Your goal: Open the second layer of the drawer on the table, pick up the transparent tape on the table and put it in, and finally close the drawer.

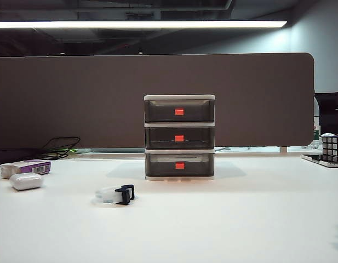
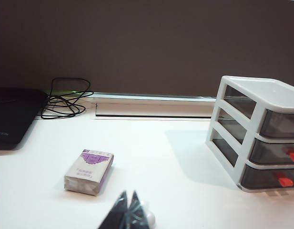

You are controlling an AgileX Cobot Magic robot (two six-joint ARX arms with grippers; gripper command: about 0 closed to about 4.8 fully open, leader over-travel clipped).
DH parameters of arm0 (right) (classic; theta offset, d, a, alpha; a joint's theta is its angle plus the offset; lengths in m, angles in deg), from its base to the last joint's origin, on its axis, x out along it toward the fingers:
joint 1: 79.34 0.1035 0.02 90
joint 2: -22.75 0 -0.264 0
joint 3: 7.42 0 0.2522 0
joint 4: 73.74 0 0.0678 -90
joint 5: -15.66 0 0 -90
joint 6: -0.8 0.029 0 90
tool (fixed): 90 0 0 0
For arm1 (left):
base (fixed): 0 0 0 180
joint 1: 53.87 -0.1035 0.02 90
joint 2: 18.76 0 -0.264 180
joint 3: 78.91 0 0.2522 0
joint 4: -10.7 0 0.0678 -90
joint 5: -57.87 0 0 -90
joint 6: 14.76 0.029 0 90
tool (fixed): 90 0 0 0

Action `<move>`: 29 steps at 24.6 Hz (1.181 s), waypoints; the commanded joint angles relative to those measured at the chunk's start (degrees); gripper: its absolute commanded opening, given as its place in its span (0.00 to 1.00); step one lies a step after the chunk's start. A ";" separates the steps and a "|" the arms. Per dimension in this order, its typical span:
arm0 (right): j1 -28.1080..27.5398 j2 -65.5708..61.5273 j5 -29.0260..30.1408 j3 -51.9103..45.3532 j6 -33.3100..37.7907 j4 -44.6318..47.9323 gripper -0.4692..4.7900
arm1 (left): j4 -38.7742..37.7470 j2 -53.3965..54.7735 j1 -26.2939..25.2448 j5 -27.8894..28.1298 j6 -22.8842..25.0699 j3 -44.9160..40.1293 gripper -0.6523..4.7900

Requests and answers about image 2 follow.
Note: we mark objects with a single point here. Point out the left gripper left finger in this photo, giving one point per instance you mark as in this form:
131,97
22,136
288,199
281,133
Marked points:
115,214

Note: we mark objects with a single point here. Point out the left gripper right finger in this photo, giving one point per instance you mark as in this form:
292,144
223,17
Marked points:
137,214

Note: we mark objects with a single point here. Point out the clear plastic storage box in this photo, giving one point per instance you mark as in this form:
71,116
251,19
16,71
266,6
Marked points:
268,152

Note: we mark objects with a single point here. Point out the white earbuds case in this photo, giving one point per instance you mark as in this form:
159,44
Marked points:
151,218

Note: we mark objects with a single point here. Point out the purple and white tissue pack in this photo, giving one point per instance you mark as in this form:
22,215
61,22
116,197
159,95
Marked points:
89,174

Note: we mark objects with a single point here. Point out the black device base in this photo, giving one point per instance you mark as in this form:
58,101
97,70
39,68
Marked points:
13,114

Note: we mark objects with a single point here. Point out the brown desk partition panel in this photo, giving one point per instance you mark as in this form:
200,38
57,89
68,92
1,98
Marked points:
146,47

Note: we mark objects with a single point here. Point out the white plastic drawer cabinet frame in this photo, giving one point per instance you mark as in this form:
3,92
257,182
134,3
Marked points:
254,95

